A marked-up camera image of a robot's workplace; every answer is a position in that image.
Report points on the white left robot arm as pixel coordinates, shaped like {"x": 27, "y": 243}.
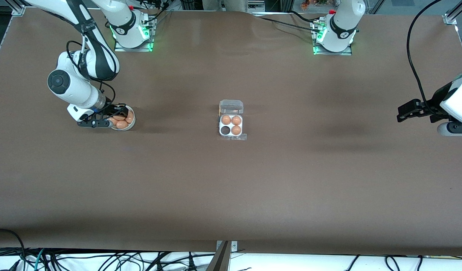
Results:
{"x": 342, "y": 22}

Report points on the brown paper table cover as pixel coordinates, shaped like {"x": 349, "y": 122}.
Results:
{"x": 230, "y": 188}

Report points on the clear plastic egg box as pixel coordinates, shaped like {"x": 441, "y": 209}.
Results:
{"x": 231, "y": 107}

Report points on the small orange object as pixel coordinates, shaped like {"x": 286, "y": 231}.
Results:
{"x": 305, "y": 4}

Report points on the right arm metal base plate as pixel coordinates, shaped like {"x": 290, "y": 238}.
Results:
{"x": 119, "y": 48}

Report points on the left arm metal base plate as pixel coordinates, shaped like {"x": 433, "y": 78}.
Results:
{"x": 351, "y": 52}

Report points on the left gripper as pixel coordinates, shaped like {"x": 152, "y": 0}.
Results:
{"x": 432, "y": 103}

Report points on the aluminium frame profile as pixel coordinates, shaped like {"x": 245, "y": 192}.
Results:
{"x": 452, "y": 17}
{"x": 18, "y": 7}

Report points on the white round bowl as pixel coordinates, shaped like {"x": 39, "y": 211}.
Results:
{"x": 131, "y": 125}

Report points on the brown angled bar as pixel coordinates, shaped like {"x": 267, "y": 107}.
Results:
{"x": 219, "y": 259}

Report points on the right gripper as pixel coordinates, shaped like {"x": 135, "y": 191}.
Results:
{"x": 111, "y": 110}

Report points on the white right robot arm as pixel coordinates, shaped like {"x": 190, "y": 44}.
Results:
{"x": 99, "y": 56}

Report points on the small metal bracket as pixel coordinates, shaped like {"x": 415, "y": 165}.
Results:
{"x": 234, "y": 246}

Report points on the brown egg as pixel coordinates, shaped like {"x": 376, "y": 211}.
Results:
{"x": 236, "y": 120}
{"x": 121, "y": 117}
{"x": 226, "y": 120}
{"x": 236, "y": 130}
{"x": 112, "y": 122}
{"x": 130, "y": 117}
{"x": 122, "y": 125}

